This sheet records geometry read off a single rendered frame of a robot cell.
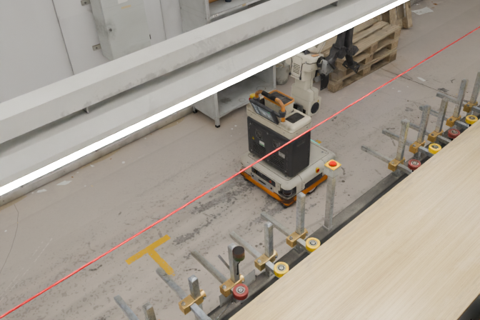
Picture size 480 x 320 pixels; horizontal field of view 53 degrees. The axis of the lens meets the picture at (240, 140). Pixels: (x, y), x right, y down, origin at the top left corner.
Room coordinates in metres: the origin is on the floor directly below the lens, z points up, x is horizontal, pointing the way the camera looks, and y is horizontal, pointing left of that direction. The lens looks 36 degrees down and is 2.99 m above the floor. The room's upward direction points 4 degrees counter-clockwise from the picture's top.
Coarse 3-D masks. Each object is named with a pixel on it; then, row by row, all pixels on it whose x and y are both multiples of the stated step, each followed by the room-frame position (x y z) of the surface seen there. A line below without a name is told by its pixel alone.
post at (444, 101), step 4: (444, 100) 2.89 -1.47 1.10; (448, 100) 2.89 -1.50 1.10; (444, 104) 2.88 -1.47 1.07; (440, 108) 2.90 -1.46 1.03; (444, 108) 2.88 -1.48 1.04; (440, 112) 2.89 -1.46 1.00; (444, 112) 2.88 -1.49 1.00; (440, 116) 2.89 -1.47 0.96; (444, 116) 2.90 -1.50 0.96; (440, 120) 2.88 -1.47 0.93; (436, 124) 2.90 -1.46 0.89; (440, 124) 2.88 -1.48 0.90; (436, 128) 2.89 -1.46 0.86; (440, 128) 2.88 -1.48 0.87; (436, 140) 2.88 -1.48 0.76
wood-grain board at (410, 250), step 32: (448, 160) 2.47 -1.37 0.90; (416, 192) 2.18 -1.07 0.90; (448, 192) 2.16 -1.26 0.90; (352, 224) 1.95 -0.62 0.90; (384, 224) 1.93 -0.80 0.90; (416, 224) 1.92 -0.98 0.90; (448, 224) 1.90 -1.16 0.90; (320, 256) 1.73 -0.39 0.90; (352, 256) 1.71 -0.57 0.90; (384, 256) 1.70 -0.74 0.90; (416, 256) 1.69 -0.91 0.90; (448, 256) 1.67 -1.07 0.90; (288, 288) 1.54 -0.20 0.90; (320, 288) 1.53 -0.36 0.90; (352, 288) 1.51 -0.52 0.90; (384, 288) 1.50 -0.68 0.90; (416, 288) 1.49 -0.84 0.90; (448, 288) 1.48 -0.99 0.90
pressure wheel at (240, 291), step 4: (236, 284) 1.58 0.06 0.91; (240, 284) 1.57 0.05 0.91; (244, 284) 1.57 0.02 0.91; (236, 288) 1.56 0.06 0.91; (240, 288) 1.56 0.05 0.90; (244, 288) 1.55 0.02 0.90; (236, 292) 1.53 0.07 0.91; (240, 292) 1.53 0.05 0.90; (244, 292) 1.52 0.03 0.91; (248, 292) 1.53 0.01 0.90; (236, 296) 1.51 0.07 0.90; (240, 296) 1.50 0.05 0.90; (244, 296) 1.51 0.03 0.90
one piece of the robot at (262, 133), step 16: (256, 96) 3.39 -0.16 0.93; (272, 96) 3.25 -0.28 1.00; (256, 128) 3.37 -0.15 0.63; (272, 128) 3.22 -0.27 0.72; (288, 128) 3.10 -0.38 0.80; (304, 128) 3.16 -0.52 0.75; (256, 144) 3.38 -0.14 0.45; (272, 144) 3.23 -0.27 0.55; (288, 144) 3.09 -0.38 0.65; (304, 144) 3.16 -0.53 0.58; (272, 160) 3.23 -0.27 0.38; (288, 160) 3.09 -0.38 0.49; (304, 160) 3.17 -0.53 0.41
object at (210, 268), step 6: (192, 252) 1.85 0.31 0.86; (198, 252) 1.85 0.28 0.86; (198, 258) 1.81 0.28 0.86; (204, 258) 1.80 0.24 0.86; (204, 264) 1.76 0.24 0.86; (210, 264) 1.75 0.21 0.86; (210, 270) 1.72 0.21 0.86; (216, 270) 1.71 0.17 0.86; (216, 276) 1.67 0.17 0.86; (222, 276) 1.67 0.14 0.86; (222, 282) 1.64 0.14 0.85; (240, 300) 1.52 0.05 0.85
